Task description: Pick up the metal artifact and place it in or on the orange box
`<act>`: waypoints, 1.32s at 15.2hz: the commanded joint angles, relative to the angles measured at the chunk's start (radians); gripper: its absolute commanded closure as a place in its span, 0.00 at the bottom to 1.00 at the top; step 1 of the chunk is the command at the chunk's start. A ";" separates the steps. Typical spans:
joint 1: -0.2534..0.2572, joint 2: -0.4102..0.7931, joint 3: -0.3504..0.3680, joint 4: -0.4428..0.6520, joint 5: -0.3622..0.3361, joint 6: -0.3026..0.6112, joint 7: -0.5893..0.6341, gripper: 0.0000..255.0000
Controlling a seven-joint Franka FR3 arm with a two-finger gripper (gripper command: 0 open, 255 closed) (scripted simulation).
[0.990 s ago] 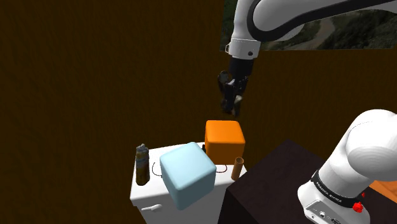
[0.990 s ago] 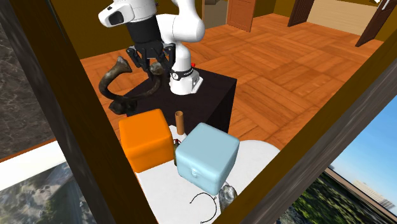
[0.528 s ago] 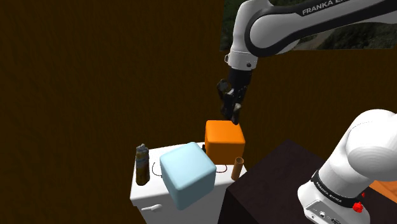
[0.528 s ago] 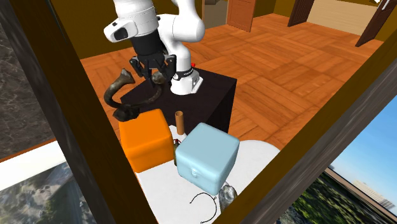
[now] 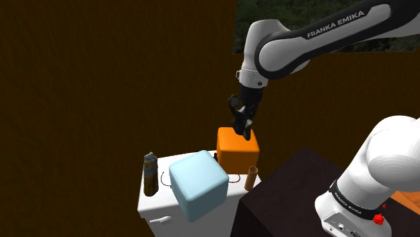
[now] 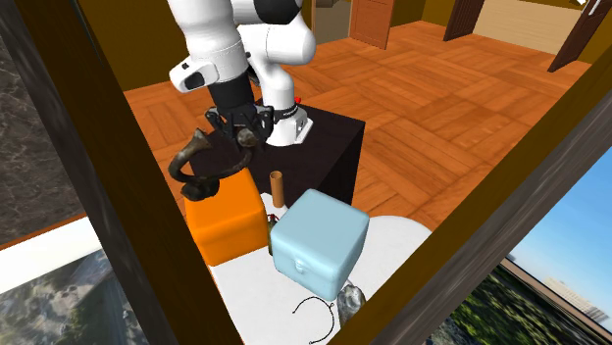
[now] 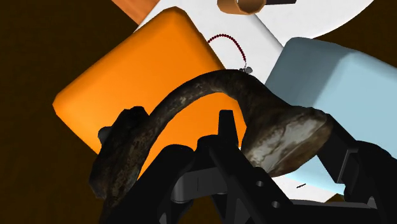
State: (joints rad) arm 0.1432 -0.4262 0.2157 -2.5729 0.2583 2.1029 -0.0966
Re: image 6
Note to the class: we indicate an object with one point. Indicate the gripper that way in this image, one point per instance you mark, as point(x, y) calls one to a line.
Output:
point(232, 95)

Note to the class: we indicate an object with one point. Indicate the dark curved horn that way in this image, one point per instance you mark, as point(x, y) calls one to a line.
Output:
point(178, 168)

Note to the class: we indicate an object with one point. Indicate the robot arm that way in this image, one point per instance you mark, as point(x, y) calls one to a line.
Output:
point(215, 33)

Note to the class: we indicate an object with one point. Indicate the brown tube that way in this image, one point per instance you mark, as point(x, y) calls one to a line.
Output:
point(277, 188)

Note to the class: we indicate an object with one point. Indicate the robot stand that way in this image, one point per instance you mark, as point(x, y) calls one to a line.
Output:
point(325, 153)

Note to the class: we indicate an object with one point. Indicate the orange box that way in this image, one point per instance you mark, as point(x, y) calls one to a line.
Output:
point(224, 224)

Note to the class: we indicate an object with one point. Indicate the small dark green bottle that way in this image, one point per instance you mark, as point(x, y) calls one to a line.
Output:
point(272, 224)

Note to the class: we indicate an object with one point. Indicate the orange wooden door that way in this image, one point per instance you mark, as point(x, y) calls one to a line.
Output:
point(370, 21)

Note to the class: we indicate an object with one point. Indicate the light blue box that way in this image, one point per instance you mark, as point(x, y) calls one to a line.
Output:
point(320, 239)

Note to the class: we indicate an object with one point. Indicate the white round table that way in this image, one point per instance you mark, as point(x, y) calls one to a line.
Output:
point(258, 296)

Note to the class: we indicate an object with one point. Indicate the grey stone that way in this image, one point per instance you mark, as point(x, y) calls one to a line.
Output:
point(350, 303)

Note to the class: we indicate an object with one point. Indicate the dark brown door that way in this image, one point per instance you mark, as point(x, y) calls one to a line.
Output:
point(463, 18)
point(581, 33)

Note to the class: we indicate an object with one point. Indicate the brown window frame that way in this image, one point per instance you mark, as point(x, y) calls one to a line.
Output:
point(119, 167)

